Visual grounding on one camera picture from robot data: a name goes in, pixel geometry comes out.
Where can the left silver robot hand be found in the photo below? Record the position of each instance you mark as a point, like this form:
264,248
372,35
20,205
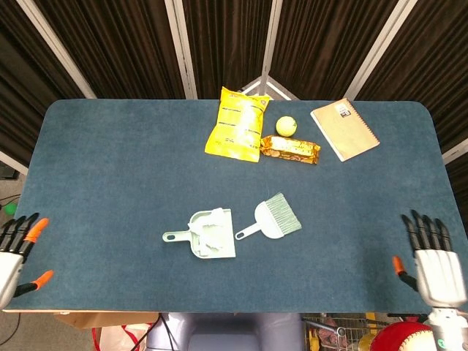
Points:
9,263

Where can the brown cardboard box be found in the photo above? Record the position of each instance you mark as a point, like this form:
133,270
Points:
109,319

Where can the red and white baseball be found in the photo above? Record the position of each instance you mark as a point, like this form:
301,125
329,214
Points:
398,336

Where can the golden biscuit packet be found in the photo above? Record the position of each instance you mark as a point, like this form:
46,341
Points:
290,149

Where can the mint green dustpan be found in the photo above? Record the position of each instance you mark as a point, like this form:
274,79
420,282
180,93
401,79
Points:
226,241

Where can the yellow snack bag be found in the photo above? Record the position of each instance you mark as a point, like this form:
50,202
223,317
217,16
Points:
237,124

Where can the blue felt table mat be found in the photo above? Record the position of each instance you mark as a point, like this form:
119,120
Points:
128,153

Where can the red and white bag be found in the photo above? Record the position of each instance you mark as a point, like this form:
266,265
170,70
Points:
117,340

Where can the grey robot torso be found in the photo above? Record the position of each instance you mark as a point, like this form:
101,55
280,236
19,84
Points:
226,332

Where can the white partition foot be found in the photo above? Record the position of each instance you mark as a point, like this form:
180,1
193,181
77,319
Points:
263,87

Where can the yellow tennis ball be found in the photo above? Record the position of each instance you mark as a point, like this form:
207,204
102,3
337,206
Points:
286,126

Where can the mint green hand brush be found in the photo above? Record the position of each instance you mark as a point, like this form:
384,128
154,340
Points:
270,219

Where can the brown spiral notebook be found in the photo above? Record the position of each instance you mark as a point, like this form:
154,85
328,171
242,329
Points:
343,128

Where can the dark brown curtain panel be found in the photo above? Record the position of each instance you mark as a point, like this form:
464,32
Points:
226,44
120,47
22,91
438,73
321,47

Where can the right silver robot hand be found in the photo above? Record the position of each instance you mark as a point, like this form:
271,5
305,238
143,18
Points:
438,274

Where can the white partition post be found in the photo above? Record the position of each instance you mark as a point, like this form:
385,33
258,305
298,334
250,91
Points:
380,44
271,36
181,47
55,40

